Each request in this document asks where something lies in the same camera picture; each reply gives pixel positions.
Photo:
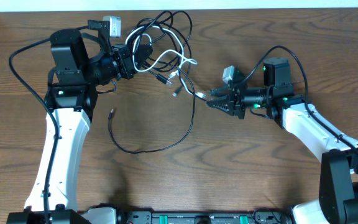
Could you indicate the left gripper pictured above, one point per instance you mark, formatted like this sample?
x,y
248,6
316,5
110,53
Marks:
x,y
128,61

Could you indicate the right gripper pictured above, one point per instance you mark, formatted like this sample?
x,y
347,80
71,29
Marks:
x,y
233,107

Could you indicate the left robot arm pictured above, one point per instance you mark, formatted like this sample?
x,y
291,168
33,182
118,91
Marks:
x,y
84,59

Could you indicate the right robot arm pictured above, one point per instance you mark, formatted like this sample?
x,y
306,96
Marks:
x,y
337,152

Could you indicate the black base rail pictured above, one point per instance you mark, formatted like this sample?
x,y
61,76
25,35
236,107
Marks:
x,y
197,217

